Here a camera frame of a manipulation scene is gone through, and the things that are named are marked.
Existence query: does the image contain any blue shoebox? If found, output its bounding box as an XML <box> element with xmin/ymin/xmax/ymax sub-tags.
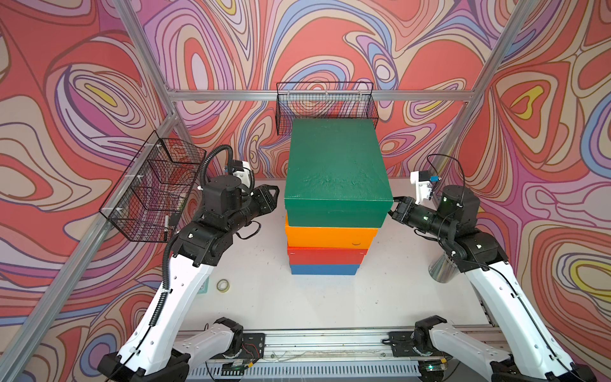
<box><xmin>290</xmin><ymin>264</ymin><xmax>360</xmax><ymax>275</ymax></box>

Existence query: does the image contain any tape roll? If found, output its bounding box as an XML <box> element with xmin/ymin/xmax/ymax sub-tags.
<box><xmin>216</xmin><ymin>279</ymin><xmax>231</xmax><ymax>293</ymax></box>

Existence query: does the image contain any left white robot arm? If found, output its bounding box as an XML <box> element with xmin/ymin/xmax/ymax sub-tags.
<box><xmin>97</xmin><ymin>175</ymin><xmax>279</xmax><ymax>381</ymax></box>

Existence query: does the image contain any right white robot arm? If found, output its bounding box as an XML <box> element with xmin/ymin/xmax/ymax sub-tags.
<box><xmin>389</xmin><ymin>186</ymin><xmax>597</xmax><ymax>381</ymax></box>

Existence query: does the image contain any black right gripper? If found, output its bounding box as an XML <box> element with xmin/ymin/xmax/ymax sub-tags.
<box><xmin>377</xmin><ymin>196</ymin><xmax>454</xmax><ymax>240</ymax></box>

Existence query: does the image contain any orange shoebox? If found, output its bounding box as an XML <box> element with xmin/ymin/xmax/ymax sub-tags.
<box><xmin>285</xmin><ymin>218</ymin><xmax>379</xmax><ymax>249</ymax></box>

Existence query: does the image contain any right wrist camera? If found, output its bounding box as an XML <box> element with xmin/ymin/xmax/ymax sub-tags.
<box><xmin>410</xmin><ymin>170</ymin><xmax>439</xmax><ymax>205</ymax></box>

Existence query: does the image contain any black wire basket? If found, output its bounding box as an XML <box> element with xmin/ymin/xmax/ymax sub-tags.
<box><xmin>275</xmin><ymin>80</ymin><xmax>379</xmax><ymax>136</ymax></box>
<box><xmin>100</xmin><ymin>132</ymin><xmax>207</xmax><ymax>243</ymax></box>

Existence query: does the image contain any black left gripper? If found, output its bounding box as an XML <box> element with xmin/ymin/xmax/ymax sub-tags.
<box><xmin>223</xmin><ymin>183</ymin><xmax>279</xmax><ymax>237</ymax></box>

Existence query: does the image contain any black marker in basket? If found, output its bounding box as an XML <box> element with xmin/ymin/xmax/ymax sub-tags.
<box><xmin>163</xmin><ymin>215</ymin><xmax>170</xmax><ymax>242</ymax></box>

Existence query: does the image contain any green shoebox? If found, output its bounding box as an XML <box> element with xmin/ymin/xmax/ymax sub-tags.
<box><xmin>284</xmin><ymin>119</ymin><xmax>393</xmax><ymax>229</ymax></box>

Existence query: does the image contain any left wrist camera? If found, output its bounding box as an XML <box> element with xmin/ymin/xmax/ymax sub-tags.
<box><xmin>229</xmin><ymin>159</ymin><xmax>255</xmax><ymax>190</ymax></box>

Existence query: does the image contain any black wire basket left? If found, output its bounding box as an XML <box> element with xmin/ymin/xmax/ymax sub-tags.
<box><xmin>100</xmin><ymin>132</ymin><xmax>207</xmax><ymax>243</ymax></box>

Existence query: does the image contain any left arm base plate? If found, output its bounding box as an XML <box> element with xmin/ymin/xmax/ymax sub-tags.
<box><xmin>222</xmin><ymin>333</ymin><xmax>266</xmax><ymax>360</ymax></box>

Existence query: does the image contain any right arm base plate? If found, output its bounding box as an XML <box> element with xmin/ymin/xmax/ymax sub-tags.
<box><xmin>381</xmin><ymin>331</ymin><xmax>446</xmax><ymax>358</ymax></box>

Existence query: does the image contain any black wire basket back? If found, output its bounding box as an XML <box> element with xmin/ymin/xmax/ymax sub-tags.
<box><xmin>275</xmin><ymin>80</ymin><xmax>379</xmax><ymax>136</ymax></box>

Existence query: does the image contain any metal cup of pens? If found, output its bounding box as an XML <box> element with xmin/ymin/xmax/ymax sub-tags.
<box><xmin>428</xmin><ymin>254</ymin><xmax>460</xmax><ymax>283</ymax></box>

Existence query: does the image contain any red shoebox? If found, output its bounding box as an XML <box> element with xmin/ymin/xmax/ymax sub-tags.
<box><xmin>287</xmin><ymin>246</ymin><xmax>368</xmax><ymax>265</ymax></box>

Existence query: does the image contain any aluminium front rail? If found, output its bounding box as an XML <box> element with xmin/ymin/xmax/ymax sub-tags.
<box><xmin>118</xmin><ymin>325</ymin><xmax>536</xmax><ymax>382</ymax></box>

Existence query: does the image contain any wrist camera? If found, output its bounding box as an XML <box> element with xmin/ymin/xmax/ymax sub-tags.
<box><xmin>410</xmin><ymin>170</ymin><xmax>439</xmax><ymax>205</ymax></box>
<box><xmin>229</xmin><ymin>159</ymin><xmax>255</xmax><ymax>190</ymax></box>

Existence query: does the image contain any mint green small clock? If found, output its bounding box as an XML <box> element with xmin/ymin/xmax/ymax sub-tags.
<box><xmin>198</xmin><ymin>279</ymin><xmax>209</xmax><ymax>294</ymax></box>

